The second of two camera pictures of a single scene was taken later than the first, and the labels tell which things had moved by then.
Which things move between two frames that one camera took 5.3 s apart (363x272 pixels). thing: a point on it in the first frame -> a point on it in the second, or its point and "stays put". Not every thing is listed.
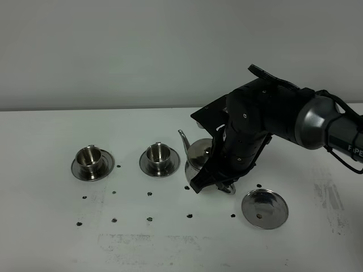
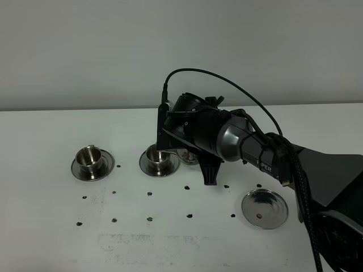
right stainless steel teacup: (158, 158) stays put
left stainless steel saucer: (107, 166) stays put
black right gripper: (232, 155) -> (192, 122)
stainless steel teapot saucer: (265, 208) stays put
